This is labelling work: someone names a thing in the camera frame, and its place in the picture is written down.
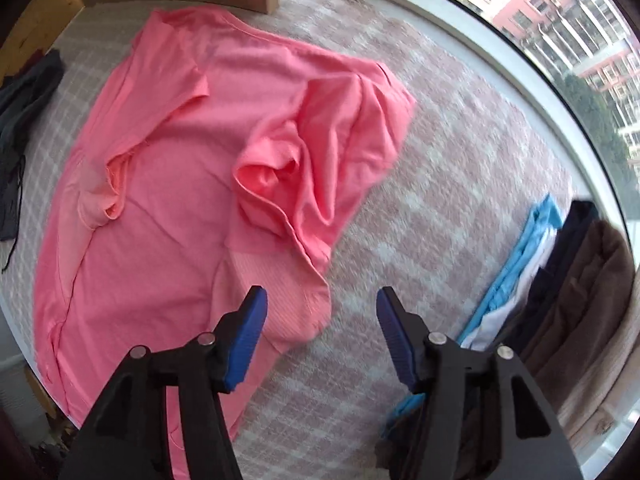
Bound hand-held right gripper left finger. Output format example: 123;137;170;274
59;285;269;480

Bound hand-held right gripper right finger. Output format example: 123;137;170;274
376;286;583;480

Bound pink t-shirt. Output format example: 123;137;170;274
32;7;417;480

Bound white folded garment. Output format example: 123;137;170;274
465;230;557;354

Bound pink plaid blanket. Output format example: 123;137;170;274
0;0;586;480

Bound blue folded garment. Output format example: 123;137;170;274
382;195;564;441

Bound navy folded garment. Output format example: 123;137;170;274
492;200;601;361

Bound brown folded garment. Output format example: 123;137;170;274
520;219;637;387

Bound beige folded garment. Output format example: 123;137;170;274
555;260;640;452

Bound dark grey garment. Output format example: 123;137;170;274
0;49;66;242

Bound apartment buildings outside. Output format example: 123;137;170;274
407;0;640;161

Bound pine wood cabinet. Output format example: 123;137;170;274
0;0;86;86

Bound black cable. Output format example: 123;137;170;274
2;152;27;274

